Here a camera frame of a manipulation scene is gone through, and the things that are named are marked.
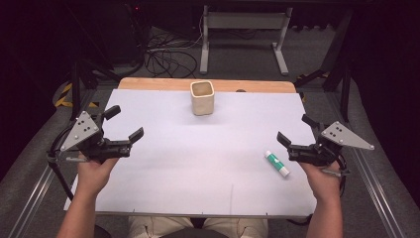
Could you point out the person's beige pants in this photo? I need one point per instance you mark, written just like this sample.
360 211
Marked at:
152 228

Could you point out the wooden table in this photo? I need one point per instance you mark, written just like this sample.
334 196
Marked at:
158 84

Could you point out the beige square cup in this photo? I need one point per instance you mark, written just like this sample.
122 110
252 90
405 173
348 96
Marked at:
202 99

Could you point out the white metal stand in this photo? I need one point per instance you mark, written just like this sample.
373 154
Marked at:
242 20

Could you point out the black tripod stand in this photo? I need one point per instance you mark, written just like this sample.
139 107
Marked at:
76 89

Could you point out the black chair seat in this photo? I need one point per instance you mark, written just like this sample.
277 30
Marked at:
194 233

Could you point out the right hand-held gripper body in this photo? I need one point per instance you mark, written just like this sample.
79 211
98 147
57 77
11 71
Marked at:
340 135

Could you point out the person's left hand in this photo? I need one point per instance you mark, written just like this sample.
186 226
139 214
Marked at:
92 177

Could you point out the aluminium floor rail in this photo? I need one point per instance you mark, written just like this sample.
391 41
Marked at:
31 201
373 185

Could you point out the green and white glue stick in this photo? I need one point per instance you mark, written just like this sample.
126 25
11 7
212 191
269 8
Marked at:
276 163

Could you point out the black metal stand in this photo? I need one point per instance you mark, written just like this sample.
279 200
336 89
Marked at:
333 62

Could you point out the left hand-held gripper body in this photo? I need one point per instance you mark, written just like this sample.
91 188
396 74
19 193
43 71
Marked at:
81 132

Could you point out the white paper sheet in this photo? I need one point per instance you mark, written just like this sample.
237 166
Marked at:
198 158

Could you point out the person's right hand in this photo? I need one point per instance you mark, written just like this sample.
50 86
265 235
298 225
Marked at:
323 183

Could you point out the yellow and black hazard tape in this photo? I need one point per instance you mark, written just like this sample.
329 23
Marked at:
64 97

